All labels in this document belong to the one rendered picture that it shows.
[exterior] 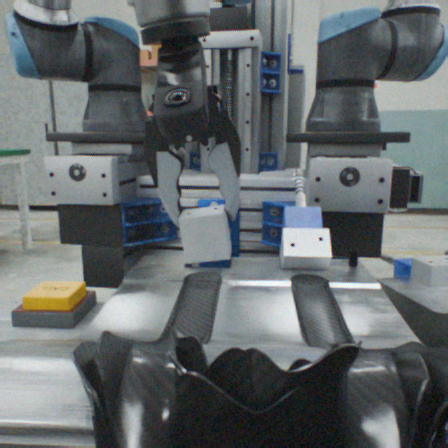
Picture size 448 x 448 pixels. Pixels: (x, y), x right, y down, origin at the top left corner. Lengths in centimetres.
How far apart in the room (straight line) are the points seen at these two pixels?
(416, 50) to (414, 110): 501
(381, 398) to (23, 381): 16
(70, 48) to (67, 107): 506
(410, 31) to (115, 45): 59
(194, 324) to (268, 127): 78
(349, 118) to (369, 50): 13
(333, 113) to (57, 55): 55
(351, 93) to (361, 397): 73
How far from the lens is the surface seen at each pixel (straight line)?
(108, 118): 98
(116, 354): 23
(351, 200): 78
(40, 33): 95
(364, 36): 93
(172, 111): 39
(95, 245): 92
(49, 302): 60
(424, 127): 604
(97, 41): 100
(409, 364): 23
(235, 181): 48
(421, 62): 101
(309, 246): 47
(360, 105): 91
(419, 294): 56
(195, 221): 47
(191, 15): 47
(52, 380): 21
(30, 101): 625
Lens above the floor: 104
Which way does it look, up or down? 12 degrees down
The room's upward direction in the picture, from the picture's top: straight up
